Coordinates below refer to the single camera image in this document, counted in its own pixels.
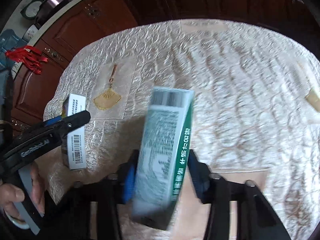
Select white barcode carton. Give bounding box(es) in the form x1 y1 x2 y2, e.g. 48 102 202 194
61 93 87 171

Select green white medicine box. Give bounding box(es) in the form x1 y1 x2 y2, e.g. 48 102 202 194
132 87 194 230

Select red wooden kitchen cabinets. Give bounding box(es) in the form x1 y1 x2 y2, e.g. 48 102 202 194
11 0 319 133

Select person's left hand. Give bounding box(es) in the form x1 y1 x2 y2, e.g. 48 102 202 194
1 162 45 223

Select red tassel ornament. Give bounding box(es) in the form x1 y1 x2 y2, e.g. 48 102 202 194
5 45 48 75

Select pink embroidered tablecloth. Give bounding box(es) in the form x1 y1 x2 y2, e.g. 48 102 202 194
40 20 319 239

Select metal cooking pot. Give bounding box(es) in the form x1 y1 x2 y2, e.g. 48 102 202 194
35 0 69 28

